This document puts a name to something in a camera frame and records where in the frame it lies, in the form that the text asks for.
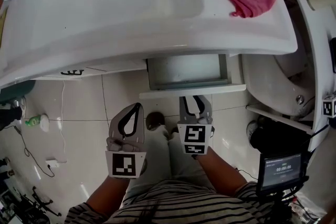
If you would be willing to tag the white ceramic basin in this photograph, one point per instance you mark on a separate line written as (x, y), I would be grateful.
(275, 86)

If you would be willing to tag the white ceramic sink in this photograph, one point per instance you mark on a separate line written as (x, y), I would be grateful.
(105, 21)

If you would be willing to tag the dark timer screen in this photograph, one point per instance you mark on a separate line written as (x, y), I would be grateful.
(282, 171)

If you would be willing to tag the striped shirt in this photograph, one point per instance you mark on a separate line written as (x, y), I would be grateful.
(183, 207)

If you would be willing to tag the light grey trousers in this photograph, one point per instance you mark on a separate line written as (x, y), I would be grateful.
(162, 160)

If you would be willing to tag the person's right forearm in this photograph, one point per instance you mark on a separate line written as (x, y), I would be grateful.
(220, 173)

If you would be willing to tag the white drawer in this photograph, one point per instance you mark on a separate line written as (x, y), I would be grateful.
(189, 92)

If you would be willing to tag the green and white bottle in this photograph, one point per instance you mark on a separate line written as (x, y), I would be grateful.
(36, 122)

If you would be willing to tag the person's left forearm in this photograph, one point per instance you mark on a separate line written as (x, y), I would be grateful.
(107, 196)

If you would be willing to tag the black-white patterned block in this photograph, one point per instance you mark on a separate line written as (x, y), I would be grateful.
(329, 107)

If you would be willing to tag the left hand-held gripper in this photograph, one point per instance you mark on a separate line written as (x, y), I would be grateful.
(123, 164)

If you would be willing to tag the white vanity cabinet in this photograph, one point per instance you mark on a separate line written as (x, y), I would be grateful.
(105, 66)

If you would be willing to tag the black bag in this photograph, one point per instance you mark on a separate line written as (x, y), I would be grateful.
(281, 136)

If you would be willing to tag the teal tub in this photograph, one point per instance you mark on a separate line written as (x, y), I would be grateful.
(15, 90)

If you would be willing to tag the white power strip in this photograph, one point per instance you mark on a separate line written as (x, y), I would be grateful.
(52, 164)

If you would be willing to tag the dark shoe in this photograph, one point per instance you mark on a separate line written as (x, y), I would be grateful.
(155, 119)

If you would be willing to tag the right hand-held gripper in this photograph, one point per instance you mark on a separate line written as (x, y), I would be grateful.
(194, 136)

